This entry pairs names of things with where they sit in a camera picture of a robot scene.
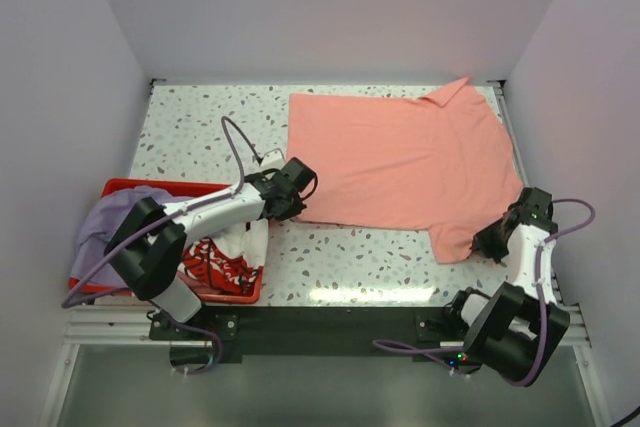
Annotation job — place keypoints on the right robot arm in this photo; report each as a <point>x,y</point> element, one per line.
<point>515,330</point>

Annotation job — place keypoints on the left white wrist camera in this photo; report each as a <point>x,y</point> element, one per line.
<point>274,159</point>

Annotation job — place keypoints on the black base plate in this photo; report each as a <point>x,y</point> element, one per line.
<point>228,334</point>

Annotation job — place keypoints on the white red printed t shirt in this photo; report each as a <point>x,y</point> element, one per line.
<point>231,260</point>

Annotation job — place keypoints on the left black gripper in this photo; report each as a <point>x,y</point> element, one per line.
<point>295,209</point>

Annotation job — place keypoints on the lavender t shirt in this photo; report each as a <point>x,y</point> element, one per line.
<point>104,220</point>

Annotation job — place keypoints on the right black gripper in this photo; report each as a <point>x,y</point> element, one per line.
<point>483,244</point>

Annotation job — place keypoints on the aluminium frame rail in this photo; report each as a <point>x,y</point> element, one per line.
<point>128,325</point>

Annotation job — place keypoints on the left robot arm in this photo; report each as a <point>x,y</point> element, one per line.
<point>147,249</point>

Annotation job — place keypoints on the red plastic bin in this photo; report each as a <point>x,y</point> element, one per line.
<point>174,188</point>

